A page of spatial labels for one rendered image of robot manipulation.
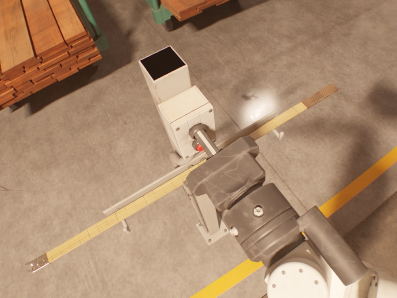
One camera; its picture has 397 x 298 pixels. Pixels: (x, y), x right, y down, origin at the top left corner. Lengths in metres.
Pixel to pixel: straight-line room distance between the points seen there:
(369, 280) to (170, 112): 0.36
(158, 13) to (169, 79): 1.88
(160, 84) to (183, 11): 1.67
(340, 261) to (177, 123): 0.29
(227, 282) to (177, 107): 1.28
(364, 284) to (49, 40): 1.91
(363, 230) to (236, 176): 1.47
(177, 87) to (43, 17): 1.86
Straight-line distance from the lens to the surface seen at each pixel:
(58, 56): 1.91
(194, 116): 0.40
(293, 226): 0.34
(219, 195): 0.36
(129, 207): 0.64
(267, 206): 0.33
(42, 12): 2.29
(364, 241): 1.77
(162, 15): 2.29
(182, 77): 0.42
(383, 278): 0.36
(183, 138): 0.43
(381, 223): 1.84
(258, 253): 0.34
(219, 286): 1.58
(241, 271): 1.58
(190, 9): 2.08
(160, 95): 0.42
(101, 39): 2.20
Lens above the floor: 1.58
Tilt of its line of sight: 60 degrees down
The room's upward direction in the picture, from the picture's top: 10 degrees counter-clockwise
